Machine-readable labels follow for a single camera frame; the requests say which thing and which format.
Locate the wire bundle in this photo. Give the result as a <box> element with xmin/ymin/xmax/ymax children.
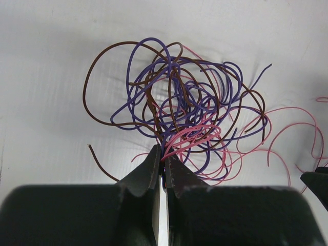
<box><xmin>82</xmin><ymin>37</ymin><xmax>273</xmax><ymax>183</ymax></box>

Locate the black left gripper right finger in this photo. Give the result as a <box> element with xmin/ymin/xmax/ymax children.
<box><xmin>165</xmin><ymin>157</ymin><xmax>323</xmax><ymax>245</ymax></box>

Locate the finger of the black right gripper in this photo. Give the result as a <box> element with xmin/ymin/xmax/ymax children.
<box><xmin>300</xmin><ymin>167</ymin><xmax>328</xmax><ymax>205</ymax></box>

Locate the pink wire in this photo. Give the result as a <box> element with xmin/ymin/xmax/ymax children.
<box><xmin>237</xmin><ymin>96</ymin><xmax>328</xmax><ymax>193</ymax></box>

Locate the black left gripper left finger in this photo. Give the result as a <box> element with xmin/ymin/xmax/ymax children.
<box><xmin>1</xmin><ymin>145</ymin><xmax>161</xmax><ymax>245</ymax></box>

